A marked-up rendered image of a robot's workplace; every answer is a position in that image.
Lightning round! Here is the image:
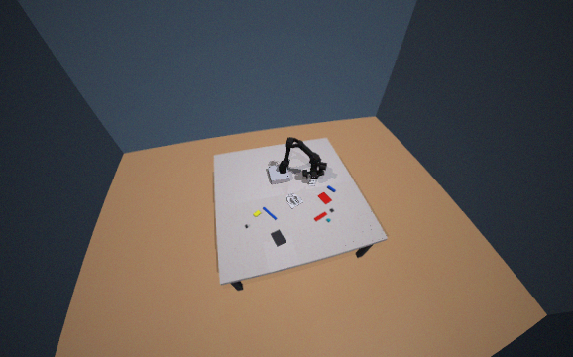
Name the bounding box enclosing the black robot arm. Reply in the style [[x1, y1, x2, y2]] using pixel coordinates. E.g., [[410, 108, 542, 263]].
[[279, 137, 327, 179]]

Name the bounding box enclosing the red square plate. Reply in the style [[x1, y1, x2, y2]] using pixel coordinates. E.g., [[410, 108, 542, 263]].
[[318, 192, 332, 204]]

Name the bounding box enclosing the red flat bar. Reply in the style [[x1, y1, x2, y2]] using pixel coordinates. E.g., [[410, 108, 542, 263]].
[[314, 212, 328, 222]]

